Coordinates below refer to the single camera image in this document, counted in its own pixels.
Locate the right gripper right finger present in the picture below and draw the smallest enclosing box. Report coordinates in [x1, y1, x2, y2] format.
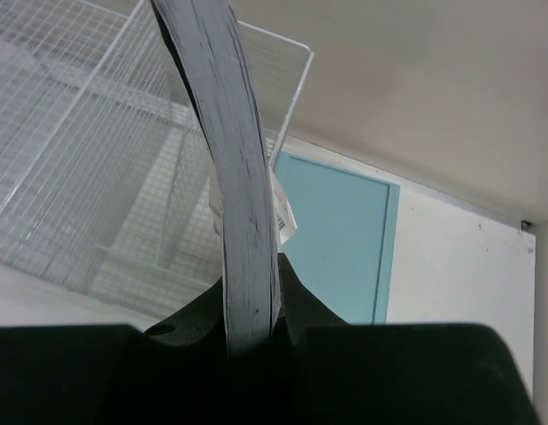
[278, 254, 539, 424]

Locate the white wire mesh organizer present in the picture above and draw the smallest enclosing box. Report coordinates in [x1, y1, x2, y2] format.
[0, 0, 314, 320]

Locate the teal drawer box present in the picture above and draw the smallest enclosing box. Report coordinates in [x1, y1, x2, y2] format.
[274, 152, 400, 324]

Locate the grey white booklet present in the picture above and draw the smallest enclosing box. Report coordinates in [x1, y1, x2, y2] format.
[152, 1, 282, 358]

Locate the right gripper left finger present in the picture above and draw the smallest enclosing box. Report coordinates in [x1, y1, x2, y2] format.
[0, 274, 233, 425]

